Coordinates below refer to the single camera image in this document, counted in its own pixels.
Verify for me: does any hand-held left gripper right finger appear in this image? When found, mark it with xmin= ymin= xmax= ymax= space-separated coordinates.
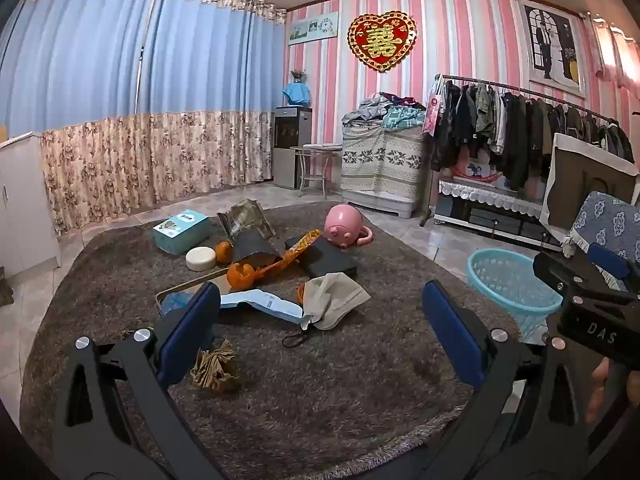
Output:
xmin=421 ymin=280 xmax=591 ymax=480

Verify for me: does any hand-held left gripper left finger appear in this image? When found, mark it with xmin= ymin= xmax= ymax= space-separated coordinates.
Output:
xmin=52 ymin=282 xmax=223 ymax=480

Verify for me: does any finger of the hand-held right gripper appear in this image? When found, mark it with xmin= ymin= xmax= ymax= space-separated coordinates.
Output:
xmin=531 ymin=251 xmax=601 ymax=301
xmin=587 ymin=243 xmax=640 ymax=293

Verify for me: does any brown paper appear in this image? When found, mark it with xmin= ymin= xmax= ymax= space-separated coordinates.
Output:
xmin=190 ymin=340 xmax=242 ymax=392

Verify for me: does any light blue plastic basket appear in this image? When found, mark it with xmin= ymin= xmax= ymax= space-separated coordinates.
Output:
xmin=467 ymin=249 xmax=563 ymax=343

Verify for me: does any orange fruit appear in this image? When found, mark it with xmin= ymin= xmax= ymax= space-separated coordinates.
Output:
xmin=226 ymin=260 xmax=257 ymax=291

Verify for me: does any white and blue paper packet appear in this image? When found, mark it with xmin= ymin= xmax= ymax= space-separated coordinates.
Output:
xmin=220 ymin=289 xmax=303 ymax=322

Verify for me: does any dark grey pouch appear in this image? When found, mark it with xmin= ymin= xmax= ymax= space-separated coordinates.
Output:
xmin=232 ymin=232 xmax=283 ymax=268

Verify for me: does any beige cloth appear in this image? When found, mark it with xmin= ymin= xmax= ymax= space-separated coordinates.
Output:
xmin=281 ymin=272 xmax=371 ymax=348

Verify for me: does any shiny foil snack bag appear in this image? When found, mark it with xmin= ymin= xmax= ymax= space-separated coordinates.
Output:
xmin=216 ymin=199 xmax=277 ymax=248

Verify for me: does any orange snack wrapper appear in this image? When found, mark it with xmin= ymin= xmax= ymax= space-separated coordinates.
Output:
xmin=250 ymin=228 xmax=321 ymax=281

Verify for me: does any person's right hand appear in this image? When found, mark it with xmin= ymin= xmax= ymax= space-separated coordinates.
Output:
xmin=586 ymin=357 xmax=612 ymax=413

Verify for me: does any blue plastic bag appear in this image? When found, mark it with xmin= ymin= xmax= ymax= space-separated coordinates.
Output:
xmin=161 ymin=292 xmax=193 ymax=316

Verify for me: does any blue patterned fringed cloth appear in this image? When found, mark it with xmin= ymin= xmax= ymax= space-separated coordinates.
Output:
xmin=562 ymin=191 xmax=640 ymax=291

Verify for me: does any brown shallow tray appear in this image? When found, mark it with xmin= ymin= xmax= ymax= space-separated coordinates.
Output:
xmin=156 ymin=267 xmax=236 ymax=316

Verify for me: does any low black cabinet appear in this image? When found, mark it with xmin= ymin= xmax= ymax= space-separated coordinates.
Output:
xmin=432 ymin=195 xmax=563 ymax=253

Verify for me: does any white round container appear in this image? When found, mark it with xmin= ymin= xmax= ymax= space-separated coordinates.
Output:
xmin=185 ymin=246 xmax=217 ymax=271

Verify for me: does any brown panel with white border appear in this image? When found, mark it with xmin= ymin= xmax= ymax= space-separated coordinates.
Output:
xmin=540 ymin=132 xmax=640 ymax=246

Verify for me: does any teal tissue box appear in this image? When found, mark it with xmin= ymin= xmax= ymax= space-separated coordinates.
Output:
xmin=152 ymin=209 xmax=211 ymax=256

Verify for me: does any white lace cloth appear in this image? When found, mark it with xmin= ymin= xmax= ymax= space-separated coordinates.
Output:
xmin=439 ymin=179 xmax=546 ymax=218

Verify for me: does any colourful toy box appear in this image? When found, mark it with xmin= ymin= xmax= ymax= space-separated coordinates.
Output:
xmin=450 ymin=160 xmax=501 ymax=186

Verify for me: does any grey shaggy rug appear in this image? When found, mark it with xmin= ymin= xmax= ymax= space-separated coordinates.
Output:
xmin=20 ymin=202 xmax=521 ymax=480

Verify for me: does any black notebook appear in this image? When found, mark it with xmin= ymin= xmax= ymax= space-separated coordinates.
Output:
xmin=285 ymin=234 xmax=361 ymax=278

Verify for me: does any row of hanging dark clothes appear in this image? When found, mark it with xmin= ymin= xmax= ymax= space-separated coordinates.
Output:
xmin=430 ymin=80 xmax=636 ymax=191

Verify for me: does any pink pig cup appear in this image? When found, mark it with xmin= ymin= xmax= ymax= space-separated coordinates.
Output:
xmin=324 ymin=203 xmax=373 ymax=248

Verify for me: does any patterned cloth-covered cabinet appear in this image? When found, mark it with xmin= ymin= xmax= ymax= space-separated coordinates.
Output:
xmin=341 ymin=122 xmax=426 ymax=219

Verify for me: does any metal clothes rack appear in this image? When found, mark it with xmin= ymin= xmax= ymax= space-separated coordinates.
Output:
xmin=419 ymin=74 xmax=626 ymax=227

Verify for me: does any pink hanging garment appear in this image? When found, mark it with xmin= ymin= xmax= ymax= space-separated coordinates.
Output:
xmin=421 ymin=87 xmax=446 ymax=136

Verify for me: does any grey water dispenser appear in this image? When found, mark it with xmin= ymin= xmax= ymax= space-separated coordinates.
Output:
xmin=272 ymin=105 xmax=313 ymax=190

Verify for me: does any white cabinet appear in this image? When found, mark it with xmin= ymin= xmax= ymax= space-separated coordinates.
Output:
xmin=0 ymin=132 xmax=62 ymax=281

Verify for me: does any pink window curtain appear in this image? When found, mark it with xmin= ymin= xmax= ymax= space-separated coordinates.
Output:
xmin=582 ymin=10 xmax=640 ymax=91

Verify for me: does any metal stool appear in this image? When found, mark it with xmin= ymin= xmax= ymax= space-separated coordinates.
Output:
xmin=290 ymin=144 xmax=343 ymax=200

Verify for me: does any pile of folded clothes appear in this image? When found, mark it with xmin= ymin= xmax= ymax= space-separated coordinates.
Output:
xmin=342 ymin=91 xmax=427 ymax=131

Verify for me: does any blue floral window curtain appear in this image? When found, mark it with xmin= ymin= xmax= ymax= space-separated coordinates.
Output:
xmin=0 ymin=0 xmax=288 ymax=236

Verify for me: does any framed wall poster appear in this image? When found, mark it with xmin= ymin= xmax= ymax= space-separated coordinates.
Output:
xmin=517 ymin=0 xmax=587 ymax=98

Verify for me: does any red heart wall decoration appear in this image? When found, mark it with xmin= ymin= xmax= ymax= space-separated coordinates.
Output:
xmin=347 ymin=12 xmax=417 ymax=73

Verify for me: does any landscape wall picture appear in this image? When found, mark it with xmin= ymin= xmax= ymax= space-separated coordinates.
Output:
xmin=289 ymin=11 xmax=340 ymax=46

